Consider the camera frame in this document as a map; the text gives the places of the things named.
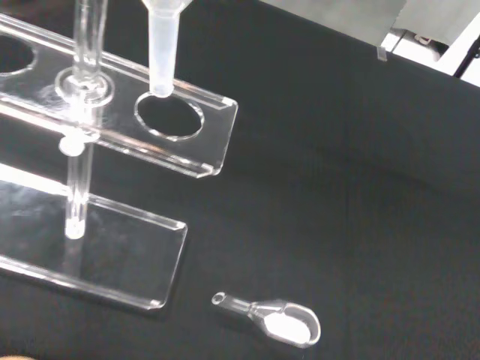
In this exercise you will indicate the clear acrylic funnel stand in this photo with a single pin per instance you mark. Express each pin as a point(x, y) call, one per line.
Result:
point(212, 150)

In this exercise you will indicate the glass weighing funnel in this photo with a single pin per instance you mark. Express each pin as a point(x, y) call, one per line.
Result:
point(288, 324)

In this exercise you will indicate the black bench cloth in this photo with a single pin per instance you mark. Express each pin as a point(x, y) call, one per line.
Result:
point(337, 187)

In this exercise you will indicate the clear cloth clip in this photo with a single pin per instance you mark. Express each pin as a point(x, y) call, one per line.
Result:
point(381, 53)

